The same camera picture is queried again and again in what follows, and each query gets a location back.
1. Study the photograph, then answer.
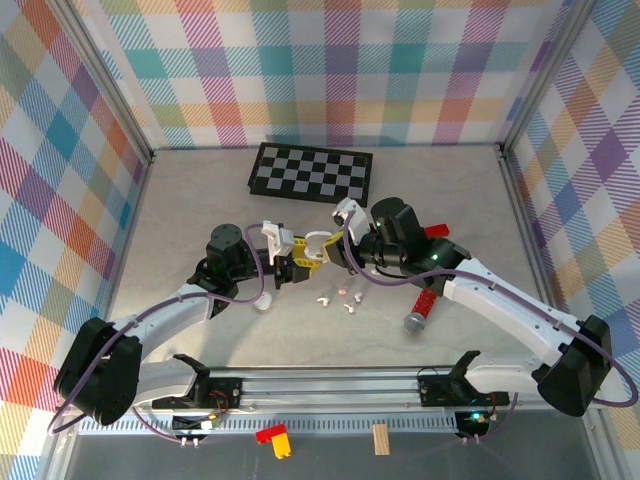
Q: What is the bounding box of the white oblong earbud charging case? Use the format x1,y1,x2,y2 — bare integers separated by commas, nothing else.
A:
304,230,332,257

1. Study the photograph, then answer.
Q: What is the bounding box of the red glitter tube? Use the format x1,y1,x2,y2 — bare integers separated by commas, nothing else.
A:
403,287,439,335

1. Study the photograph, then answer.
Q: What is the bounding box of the black folding chessboard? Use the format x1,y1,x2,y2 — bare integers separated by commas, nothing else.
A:
246,142,374,205

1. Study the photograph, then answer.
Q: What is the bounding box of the black controller board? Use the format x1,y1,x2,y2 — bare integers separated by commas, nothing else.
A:
453,409,495,444
171,412,225,444

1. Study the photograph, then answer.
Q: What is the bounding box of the small red toy brick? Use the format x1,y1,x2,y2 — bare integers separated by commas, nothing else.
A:
255,423,290,445

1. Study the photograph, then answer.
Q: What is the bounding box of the wooden block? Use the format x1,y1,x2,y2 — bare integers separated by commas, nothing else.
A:
372,424,391,457

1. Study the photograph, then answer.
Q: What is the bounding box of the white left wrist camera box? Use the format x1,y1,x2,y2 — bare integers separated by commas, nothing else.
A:
261,219,297,266

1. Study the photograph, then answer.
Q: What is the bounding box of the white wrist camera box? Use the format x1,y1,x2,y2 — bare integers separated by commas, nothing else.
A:
261,219,297,266
331,197,372,247

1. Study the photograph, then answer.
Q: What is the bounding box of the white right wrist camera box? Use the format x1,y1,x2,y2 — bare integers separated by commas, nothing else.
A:
331,197,372,247

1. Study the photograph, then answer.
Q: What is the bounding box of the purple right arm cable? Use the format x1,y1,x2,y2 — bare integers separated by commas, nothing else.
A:
342,209,640,444

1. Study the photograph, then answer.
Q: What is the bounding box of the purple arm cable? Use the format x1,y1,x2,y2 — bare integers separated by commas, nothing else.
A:
47,223,274,444
342,209,640,444

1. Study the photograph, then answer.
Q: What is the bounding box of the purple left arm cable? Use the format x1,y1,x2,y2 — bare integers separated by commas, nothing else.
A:
47,223,274,444

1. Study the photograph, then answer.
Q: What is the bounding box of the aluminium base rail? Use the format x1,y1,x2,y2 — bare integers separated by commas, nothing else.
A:
54,367,604,416

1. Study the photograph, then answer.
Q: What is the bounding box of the slotted grey cable duct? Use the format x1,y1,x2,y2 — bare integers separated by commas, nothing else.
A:
78,417,464,437

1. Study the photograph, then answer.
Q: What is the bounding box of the aluminium frame post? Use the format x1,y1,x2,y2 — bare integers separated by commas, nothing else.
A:
49,0,157,169
497,0,601,161

